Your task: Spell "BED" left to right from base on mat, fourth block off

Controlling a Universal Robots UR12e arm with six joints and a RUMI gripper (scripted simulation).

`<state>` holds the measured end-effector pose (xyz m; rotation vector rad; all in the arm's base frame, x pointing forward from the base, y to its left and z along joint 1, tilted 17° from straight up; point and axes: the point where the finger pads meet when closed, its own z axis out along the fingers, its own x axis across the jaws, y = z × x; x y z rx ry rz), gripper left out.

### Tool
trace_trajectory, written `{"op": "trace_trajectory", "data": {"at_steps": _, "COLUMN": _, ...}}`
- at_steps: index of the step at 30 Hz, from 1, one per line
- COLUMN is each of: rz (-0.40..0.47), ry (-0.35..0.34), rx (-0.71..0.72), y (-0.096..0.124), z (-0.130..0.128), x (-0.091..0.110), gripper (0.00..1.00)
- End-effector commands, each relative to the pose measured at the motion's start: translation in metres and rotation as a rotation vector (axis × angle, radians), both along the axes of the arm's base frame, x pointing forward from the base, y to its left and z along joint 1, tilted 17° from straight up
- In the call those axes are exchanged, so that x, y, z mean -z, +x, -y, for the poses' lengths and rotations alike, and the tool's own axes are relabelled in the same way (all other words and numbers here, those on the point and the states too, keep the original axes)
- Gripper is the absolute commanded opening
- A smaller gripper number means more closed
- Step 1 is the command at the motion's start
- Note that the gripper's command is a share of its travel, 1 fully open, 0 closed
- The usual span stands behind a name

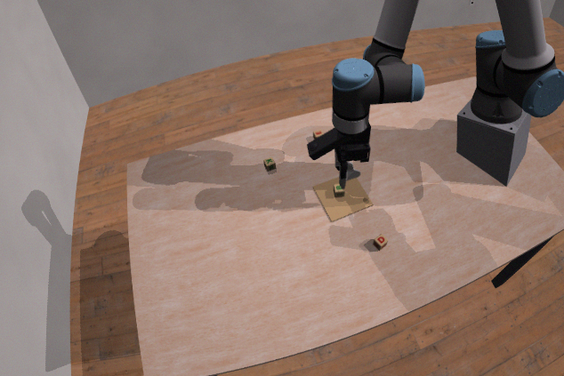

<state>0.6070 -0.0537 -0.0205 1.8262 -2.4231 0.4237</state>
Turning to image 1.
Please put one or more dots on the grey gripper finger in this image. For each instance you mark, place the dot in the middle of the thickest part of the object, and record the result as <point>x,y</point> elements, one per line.
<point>336,161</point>
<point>351,172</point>

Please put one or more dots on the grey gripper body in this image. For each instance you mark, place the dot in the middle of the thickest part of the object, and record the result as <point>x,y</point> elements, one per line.
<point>356,148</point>

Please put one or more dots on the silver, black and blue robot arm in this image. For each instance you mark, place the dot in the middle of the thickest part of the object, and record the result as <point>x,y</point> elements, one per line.
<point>530,82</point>

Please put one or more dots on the tan square mat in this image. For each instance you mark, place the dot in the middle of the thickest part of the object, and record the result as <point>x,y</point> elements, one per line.
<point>354,200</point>

